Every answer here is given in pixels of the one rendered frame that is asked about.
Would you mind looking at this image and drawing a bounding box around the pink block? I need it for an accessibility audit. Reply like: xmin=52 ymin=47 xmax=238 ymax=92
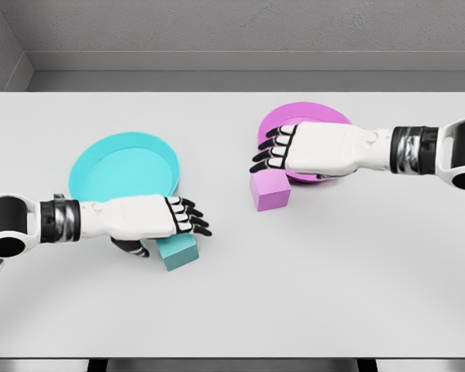
xmin=250 ymin=169 xmax=291 ymax=212

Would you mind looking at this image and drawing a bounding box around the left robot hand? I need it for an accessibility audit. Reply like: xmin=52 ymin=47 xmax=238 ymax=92
xmin=111 ymin=195 xmax=213 ymax=258

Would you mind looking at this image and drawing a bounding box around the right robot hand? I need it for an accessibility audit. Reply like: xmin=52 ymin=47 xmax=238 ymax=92
xmin=249 ymin=122 xmax=344 ymax=181

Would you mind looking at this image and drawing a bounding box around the pink round plate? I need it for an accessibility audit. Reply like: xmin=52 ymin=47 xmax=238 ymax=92
xmin=257 ymin=101 xmax=353 ymax=184

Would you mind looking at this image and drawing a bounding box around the cyan round plate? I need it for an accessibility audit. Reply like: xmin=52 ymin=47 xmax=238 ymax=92
xmin=68 ymin=132 xmax=181 ymax=203

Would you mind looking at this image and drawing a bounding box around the cyan block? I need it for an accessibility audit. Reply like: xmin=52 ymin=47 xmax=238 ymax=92
xmin=151 ymin=233 xmax=200 ymax=272

